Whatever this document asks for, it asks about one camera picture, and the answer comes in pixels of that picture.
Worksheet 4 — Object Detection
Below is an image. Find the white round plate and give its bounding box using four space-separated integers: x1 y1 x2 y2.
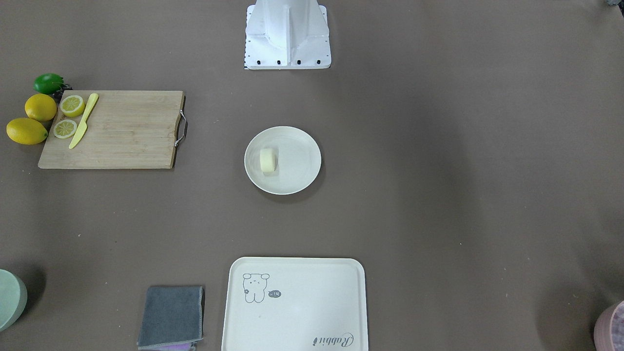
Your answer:
244 126 322 195

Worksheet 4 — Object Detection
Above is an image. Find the cream rabbit tray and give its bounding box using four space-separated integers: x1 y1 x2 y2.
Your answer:
221 257 369 351

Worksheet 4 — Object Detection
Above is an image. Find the grey folded cloth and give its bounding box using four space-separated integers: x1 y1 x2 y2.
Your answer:
137 285 204 351

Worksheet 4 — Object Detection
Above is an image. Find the yellow plastic knife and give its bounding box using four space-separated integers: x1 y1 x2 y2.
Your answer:
68 93 99 149

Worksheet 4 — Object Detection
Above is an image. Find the lemon half near lime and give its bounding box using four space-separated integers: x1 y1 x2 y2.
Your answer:
59 94 86 118

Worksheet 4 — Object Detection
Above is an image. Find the lemon half outer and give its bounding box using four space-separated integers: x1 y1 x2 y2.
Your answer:
51 118 78 139

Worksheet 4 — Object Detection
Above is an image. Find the whole lemon near lime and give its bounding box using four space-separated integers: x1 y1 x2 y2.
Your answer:
24 93 58 122

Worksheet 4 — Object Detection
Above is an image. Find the green lime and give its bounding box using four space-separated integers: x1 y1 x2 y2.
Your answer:
33 73 65 95

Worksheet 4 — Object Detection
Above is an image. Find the whole lemon outer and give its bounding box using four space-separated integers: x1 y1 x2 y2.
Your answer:
6 117 48 145

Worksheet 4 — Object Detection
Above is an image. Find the green ceramic bowl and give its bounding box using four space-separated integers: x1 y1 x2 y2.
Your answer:
0 269 27 331

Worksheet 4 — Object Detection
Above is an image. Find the pink bowl of ice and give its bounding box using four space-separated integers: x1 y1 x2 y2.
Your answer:
593 301 624 351

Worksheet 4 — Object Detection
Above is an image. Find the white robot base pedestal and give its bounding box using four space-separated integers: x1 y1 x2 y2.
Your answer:
244 0 332 70

